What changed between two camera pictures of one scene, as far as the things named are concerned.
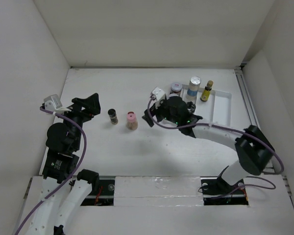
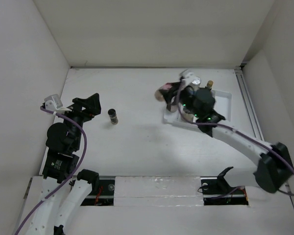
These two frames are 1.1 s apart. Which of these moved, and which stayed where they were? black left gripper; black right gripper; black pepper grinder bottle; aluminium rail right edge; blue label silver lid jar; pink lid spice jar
Moved: pink lid spice jar; black right gripper
Stayed: black left gripper; blue label silver lid jar; aluminium rail right edge; black pepper grinder bottle
